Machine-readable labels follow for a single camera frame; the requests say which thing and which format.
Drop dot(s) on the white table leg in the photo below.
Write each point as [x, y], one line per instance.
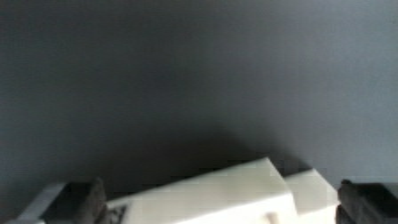
[242, 195]

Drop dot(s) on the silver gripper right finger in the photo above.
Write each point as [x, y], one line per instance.
[368, 203]

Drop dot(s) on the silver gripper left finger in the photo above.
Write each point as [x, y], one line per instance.
[69, 203]

